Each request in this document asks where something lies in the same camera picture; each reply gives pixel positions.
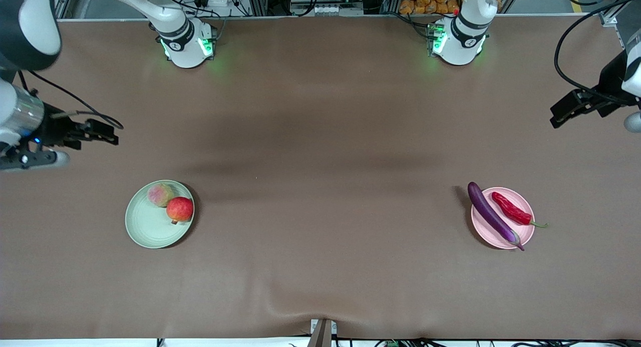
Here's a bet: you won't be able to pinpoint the pink green peach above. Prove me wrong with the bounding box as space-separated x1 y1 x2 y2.
147 183 175 208

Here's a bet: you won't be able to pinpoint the red apple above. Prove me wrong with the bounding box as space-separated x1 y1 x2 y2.
166 197 194 225

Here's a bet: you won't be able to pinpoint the red chili pepper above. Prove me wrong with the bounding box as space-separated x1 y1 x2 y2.
491 192 548 228

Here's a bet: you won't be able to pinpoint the purple eggplant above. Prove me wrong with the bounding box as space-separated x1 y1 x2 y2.
467 182 525 251

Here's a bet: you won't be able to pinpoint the light green plate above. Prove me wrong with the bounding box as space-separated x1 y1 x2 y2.
124 180 195 249

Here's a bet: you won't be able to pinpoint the pink plate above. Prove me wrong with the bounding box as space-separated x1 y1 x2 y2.
471 187 535 249

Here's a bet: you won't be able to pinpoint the orange bagged items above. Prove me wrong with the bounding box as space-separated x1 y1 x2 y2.
399 0 461 16

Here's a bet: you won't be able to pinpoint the brown table mat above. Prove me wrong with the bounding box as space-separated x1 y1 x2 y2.
0 14 641 340

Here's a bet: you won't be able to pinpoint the white connector box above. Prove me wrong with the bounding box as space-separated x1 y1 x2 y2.
311 4 352 16

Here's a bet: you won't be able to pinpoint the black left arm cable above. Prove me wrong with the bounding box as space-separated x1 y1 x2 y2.
553 0 641 106

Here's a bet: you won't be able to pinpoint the aluminium frame post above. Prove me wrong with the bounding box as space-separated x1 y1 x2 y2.
598 0 641 28

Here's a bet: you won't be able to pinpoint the aluminium frame rails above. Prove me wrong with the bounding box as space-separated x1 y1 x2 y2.
53 0 77 20

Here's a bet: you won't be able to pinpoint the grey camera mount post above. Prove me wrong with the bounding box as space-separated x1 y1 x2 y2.
306 318 338 347

